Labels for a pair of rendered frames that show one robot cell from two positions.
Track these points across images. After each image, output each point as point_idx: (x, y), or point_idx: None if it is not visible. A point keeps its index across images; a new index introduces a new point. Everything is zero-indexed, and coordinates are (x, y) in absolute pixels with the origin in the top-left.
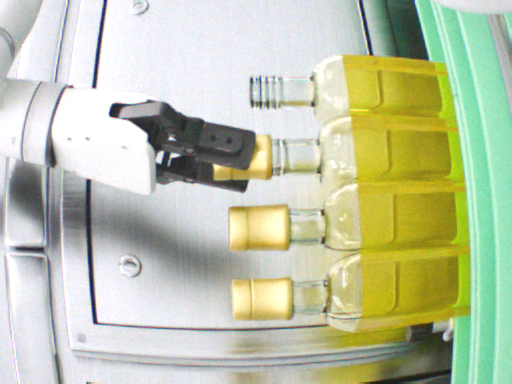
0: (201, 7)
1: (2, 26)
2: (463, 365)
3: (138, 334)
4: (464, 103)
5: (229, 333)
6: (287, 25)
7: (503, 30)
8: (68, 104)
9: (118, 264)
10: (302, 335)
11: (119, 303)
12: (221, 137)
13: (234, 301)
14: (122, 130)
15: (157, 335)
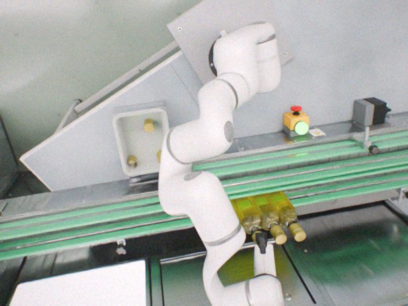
0: (187, 297)
1: (244, 282)
2: (296, 202)
3: (311, 289)
4: (234, 190)
5: (297, 268)
6: (192, 274)
7: (215, 167)
8: (264, 267)
9: (289, 300)
10: (291, 254)
11: (302, 298)
12: (260, 235)
13: (302, 232)
14: (269, 249)
15: (308, 285)
